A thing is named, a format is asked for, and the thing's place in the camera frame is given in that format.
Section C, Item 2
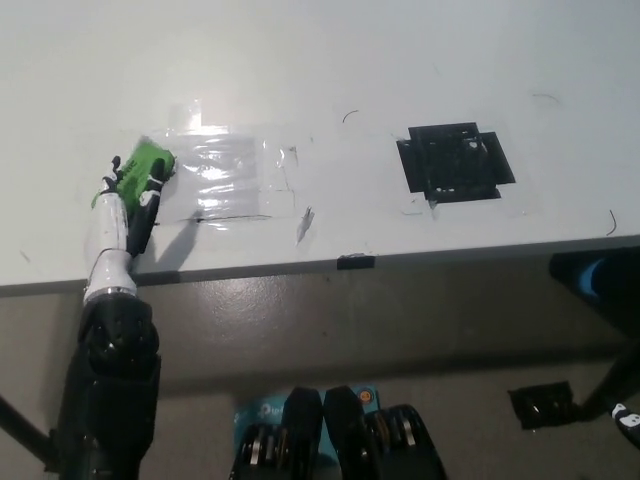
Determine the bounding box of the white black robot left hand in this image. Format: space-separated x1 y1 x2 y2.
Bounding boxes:
82 155 169 304

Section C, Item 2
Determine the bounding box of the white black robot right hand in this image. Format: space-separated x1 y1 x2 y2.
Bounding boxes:
610 402 640 437

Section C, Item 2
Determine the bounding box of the green foam whiteboard eraser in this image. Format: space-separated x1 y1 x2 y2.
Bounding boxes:
89 139 179 211

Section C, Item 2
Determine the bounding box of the black blue object under desk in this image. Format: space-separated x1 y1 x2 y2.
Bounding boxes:
548 249 640 306

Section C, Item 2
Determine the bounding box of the black floor tape patch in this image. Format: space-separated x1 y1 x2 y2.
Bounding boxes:
507 381 575 430

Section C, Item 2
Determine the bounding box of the clear plastic sheet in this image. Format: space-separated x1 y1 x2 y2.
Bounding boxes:
169 130 261 217

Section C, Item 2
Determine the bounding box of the teal router box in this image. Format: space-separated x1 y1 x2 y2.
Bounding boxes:
233 383 379 464

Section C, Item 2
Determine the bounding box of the black tape square patch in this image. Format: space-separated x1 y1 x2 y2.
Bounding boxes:
396 120 517 204

